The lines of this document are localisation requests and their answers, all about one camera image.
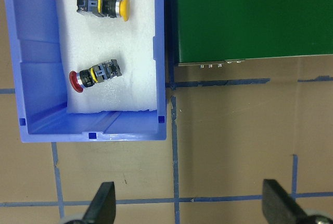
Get yellow push button switch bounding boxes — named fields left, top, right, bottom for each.
left=76, top=0, right=130, bottom=22

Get white foam pad left bin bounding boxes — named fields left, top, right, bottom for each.
left=56, top=0, right=157, bottom=113

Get green conveyor belt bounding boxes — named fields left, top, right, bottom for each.
left=171, top=0, right=332, bottom=66

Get red push button switch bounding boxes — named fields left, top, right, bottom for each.
left=69, top=59, right=122, bottom=93

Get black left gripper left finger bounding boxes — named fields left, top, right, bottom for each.
left=82, top=182, right=116, bottom=223

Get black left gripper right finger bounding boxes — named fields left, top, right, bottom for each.
left=262, top=179, right=307, bottom=224

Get blue left plastic bin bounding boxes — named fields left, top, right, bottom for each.
left=5, top=0, right=167, bottom=143

